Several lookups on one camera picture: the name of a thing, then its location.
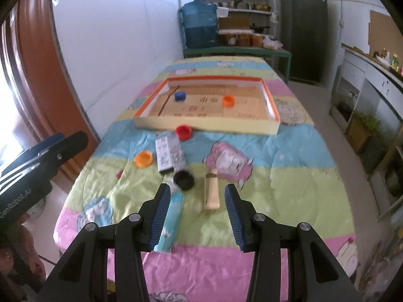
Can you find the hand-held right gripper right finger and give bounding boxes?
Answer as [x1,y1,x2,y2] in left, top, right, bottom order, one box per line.
[224,183,362,302]

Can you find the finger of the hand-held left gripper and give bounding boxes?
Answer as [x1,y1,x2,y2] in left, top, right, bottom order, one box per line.
[31,131,89,180]
[6,133,65,168]

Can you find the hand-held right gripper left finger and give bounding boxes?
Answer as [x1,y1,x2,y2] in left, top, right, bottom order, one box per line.
[41,183,172,302]

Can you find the orange cardboard box lid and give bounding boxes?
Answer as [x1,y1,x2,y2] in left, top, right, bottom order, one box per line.
[132,75,281,136]

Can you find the person's left forearm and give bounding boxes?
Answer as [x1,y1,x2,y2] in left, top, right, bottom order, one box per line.
[0,217,48,293]

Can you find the light blue tube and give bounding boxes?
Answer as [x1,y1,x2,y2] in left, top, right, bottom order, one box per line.
[154,192,185,253]

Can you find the beige tube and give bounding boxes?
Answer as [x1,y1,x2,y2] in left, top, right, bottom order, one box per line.
[204,168,220,211]

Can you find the black bottle cap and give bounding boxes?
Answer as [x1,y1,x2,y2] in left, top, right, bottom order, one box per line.
[174,170,195,192]

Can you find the printed cartoon blanket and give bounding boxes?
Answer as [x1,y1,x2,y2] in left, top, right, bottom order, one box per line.
[53,55,359,302]

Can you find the grey remote control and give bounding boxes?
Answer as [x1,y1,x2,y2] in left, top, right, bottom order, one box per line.
[170,137,187,170]

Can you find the red bottle cap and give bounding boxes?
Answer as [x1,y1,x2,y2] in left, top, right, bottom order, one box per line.
[175,125,192,141]

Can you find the brown wooden door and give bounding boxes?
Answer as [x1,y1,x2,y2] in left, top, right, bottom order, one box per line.
[0,0,102,192]

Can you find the yellow crate with plants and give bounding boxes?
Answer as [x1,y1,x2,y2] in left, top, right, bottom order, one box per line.
[346,111,376,154]

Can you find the blue water jug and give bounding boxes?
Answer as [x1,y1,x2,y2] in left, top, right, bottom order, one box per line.
[178,0,219,49]

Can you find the grey counter cabinet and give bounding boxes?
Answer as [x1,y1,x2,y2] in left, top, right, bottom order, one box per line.
[329,43,403,214]

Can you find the brown cardboard carton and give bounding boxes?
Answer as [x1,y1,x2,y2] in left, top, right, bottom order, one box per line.
[218,17,251,30]

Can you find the dark green refrigerator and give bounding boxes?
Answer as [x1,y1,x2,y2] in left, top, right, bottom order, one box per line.
[280,0,328,85]

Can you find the row of condiment bottles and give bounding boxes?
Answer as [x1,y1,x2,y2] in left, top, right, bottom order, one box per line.
[373,48,403,74]

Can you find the cardboard sheets on wall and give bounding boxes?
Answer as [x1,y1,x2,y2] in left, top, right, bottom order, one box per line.
[368,10,403,57]

